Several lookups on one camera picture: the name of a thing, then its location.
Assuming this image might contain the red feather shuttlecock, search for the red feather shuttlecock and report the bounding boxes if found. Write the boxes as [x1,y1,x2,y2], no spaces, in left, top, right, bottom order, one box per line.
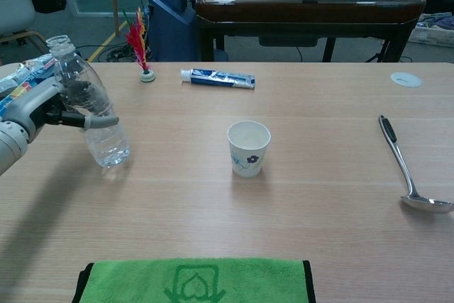
[122,6,155,83]

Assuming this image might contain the blue white toothpaste tube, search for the blue white toothpaste tube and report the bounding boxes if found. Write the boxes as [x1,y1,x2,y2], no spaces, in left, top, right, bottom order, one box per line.
[180,68,257,90]

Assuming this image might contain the blue cling film box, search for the blue cling film box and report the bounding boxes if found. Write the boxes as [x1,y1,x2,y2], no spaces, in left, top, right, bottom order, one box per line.
[0,56,60,119]

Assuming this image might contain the silver snack bag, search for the silver snack bag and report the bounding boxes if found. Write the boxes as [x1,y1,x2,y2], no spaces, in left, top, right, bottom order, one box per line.
[0,53,57,93]

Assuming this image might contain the green microfibre cloth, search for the green microfibre cloth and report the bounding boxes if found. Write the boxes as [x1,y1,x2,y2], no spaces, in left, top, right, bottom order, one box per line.
[72,257,316,303]

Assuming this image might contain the white chair wooden legs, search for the white chair wooden legs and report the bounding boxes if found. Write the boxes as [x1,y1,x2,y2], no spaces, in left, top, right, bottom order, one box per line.
[0,0,60,65]

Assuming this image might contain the white plastic basket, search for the white plastic basket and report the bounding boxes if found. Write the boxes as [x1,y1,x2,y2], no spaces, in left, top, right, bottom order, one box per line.
[407,13,454,48]

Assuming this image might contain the white paper cup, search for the white paper cup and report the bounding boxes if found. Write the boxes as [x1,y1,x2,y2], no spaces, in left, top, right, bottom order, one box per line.
[226,120,272,179]

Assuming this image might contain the blue machine base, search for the blue machine base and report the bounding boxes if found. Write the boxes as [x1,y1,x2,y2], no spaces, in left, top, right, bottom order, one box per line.
[147,0,199,62]

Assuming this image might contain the brown mahjong table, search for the brown mahjong table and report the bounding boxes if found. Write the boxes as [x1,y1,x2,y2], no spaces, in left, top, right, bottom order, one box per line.
[194,0,426,62]

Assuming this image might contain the clear plastic bottle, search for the clear plastic bottle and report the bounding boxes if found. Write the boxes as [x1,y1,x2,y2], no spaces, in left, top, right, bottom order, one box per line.
[46,35,131,168]

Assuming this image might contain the metal ladle black handle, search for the metal ladle black handle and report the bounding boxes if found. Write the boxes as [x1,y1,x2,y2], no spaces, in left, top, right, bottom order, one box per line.
[377,114,454,214]

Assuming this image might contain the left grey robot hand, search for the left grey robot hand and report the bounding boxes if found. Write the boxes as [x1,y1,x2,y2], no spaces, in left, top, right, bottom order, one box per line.
[0,79,120,141]

